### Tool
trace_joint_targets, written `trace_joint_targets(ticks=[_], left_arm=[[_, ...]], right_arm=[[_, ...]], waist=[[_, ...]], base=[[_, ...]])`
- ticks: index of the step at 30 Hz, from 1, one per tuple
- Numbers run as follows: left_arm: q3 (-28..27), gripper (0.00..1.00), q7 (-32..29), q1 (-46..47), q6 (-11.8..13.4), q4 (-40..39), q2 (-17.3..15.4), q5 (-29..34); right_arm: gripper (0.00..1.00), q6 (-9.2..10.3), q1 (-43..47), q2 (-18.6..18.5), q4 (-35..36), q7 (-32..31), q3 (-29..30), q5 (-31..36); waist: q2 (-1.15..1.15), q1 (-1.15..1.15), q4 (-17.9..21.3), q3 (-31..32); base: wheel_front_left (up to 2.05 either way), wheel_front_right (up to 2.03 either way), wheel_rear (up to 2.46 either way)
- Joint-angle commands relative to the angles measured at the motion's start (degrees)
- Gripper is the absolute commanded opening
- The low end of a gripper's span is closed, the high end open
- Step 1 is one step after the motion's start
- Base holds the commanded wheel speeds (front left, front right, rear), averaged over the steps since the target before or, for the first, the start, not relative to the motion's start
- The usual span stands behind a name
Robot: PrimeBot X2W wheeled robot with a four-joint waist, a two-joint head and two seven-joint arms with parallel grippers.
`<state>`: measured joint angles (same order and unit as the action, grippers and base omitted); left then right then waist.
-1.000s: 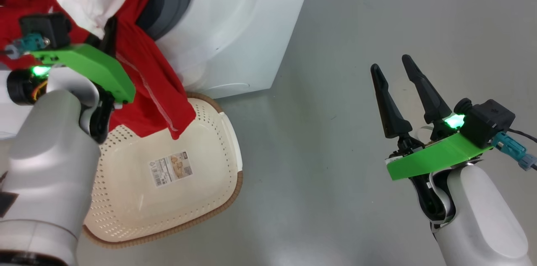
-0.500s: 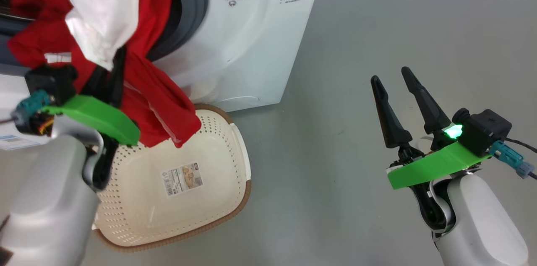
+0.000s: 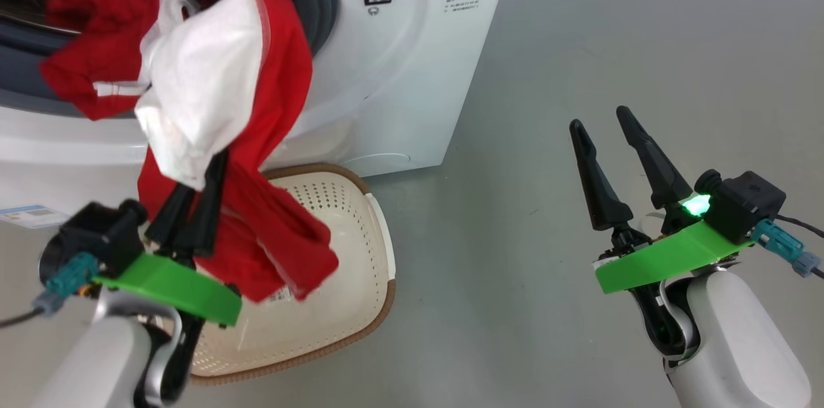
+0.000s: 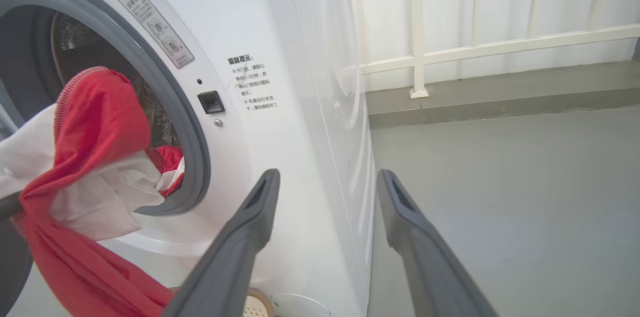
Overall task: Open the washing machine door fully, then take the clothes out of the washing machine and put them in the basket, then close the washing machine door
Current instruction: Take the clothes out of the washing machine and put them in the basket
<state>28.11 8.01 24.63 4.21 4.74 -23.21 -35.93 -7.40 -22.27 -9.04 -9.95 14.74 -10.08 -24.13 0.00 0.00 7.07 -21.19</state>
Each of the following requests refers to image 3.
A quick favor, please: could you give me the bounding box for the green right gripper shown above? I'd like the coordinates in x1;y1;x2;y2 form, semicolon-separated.
569;106;754;357

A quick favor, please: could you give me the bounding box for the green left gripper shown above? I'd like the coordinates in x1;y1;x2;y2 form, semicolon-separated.
95;149;243;328

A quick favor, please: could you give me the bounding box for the red garment with white stripes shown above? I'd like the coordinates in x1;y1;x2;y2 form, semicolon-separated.
39;0;340;304

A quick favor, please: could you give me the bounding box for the cream perforated laundry basket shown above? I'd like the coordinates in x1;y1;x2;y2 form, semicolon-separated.
187;162;397;386

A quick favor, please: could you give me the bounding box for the white front-load washing machine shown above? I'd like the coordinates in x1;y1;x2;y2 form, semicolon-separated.
0;0;518;232

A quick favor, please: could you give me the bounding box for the blue energy label sticker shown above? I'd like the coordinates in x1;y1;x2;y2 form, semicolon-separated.
0;204;70;230

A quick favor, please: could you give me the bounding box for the round white filter cover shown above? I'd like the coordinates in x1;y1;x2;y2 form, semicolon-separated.
344;152;411;178

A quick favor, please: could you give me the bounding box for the left cable with teal connector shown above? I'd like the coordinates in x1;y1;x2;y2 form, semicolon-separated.
0;252;98;329

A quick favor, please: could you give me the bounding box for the cable with teal connector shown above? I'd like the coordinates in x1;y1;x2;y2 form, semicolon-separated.
0;252;98;329
752;215;824;280

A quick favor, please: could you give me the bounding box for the right cable with teal connector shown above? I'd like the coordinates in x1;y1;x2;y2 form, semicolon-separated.
752;215;824;280

